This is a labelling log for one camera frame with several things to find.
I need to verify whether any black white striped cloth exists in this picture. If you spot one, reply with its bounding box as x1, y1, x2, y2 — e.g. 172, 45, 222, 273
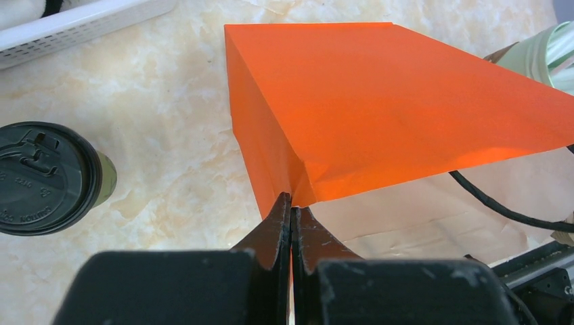
1, 0, 91, 18

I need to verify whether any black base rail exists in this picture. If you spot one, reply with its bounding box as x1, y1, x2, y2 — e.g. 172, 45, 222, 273
493, 242, 573, 324

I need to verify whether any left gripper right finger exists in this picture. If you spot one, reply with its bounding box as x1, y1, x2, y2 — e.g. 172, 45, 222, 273
292, 208, 518, 324

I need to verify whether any orange paper bag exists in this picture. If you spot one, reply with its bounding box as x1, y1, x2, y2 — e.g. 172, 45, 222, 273
223, 21, 574, 265

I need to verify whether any green paper coffee cup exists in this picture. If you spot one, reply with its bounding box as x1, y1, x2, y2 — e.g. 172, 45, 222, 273
94, 151, 118, 207

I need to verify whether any green straw holder cup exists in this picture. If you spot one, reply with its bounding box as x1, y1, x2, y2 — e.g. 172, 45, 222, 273
484, 21, 573, 95

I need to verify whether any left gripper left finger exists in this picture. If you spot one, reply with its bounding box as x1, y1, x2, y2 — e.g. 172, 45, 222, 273
53, 193, 291, 324

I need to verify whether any white plastic basket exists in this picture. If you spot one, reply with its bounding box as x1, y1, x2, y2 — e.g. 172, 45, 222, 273
1, 1, 177, 70

